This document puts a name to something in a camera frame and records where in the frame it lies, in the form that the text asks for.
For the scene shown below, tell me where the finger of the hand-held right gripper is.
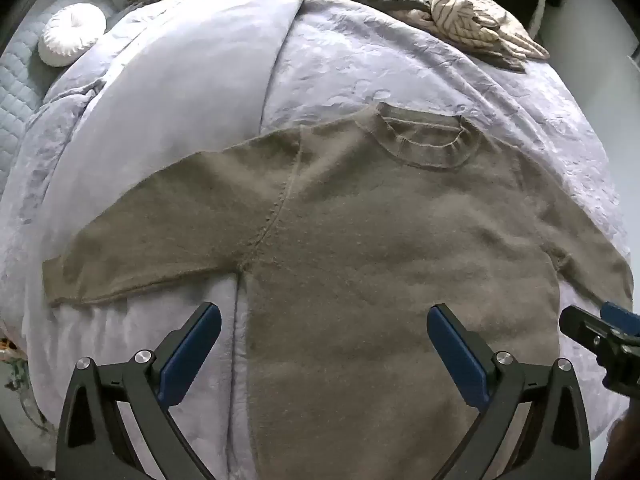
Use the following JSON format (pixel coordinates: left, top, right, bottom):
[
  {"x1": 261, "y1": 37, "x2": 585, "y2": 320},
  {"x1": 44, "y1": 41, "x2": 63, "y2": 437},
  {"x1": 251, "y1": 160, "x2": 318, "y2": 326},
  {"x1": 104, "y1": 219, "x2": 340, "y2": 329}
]
[
  {"x1": 560, "y1": 304, "x2": 619, "y2": 357},
  {"x1": 601, "y1": 301, "x2": 640, "y2": 336}
]

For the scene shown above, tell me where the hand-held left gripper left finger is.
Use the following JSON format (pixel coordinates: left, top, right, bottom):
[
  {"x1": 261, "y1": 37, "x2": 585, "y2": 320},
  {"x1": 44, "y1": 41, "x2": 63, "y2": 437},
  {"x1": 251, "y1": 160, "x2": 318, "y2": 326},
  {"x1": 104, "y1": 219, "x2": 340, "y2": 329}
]
[{"x1": 55, "y1": 302, "x2": 223, "y2": 480}]

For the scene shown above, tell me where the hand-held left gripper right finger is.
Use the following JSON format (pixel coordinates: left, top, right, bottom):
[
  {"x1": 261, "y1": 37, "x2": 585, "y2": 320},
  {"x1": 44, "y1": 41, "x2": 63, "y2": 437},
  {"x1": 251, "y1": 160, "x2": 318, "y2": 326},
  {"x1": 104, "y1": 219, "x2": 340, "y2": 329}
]
[{"x1": 427, "y1": 302, "x2": 593, "y2": 480}]

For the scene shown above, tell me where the olive brown knit sweater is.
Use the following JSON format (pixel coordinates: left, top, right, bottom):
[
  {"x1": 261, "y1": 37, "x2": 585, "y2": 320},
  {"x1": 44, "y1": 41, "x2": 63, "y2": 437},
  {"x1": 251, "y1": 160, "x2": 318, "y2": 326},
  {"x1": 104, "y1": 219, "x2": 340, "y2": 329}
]
[{"x1": 42, "y1": 101, "x2": 635, "y2": 480}]

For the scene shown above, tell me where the plain lavender blanket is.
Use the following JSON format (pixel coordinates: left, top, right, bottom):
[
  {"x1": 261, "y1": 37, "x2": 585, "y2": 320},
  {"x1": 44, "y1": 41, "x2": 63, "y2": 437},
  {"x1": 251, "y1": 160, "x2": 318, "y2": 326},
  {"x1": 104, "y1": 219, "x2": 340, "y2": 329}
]
[{"x1": 20, "y1": 0, "x2": 313, "y2": 480}]

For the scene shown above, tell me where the lavender embossed blanket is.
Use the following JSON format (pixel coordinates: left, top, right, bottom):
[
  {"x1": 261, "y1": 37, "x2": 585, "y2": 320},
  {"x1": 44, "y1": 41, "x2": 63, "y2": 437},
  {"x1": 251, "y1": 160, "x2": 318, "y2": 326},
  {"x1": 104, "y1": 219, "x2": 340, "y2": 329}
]
[{"x1": 0, "y1": 0, "x2": 632, "y2": 441}]

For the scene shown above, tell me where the grey quilted cushion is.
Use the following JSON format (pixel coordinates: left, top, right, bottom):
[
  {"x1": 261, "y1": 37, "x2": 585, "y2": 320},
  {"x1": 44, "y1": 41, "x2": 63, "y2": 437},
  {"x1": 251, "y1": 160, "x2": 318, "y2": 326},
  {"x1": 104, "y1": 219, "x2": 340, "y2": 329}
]
[{"x1": 0, "y1": 0, "x2": 121, "y2": 131}]

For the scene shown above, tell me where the beige striped garment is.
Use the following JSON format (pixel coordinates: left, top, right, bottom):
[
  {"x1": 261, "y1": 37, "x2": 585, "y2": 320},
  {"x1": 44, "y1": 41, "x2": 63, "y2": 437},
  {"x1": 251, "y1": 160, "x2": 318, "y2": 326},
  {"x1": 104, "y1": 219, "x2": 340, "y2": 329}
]
[{"x1": 422, "y1": 0, "x2": 551, "y2": 63}]

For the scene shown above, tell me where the round white pleated pillow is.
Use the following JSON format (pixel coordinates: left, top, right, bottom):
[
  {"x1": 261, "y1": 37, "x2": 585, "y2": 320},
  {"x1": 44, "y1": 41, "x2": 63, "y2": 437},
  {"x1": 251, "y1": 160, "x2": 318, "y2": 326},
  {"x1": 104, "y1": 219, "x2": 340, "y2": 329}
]
[{"x1": 39, "y1": 4, "x2": 107, "y2": 67}]

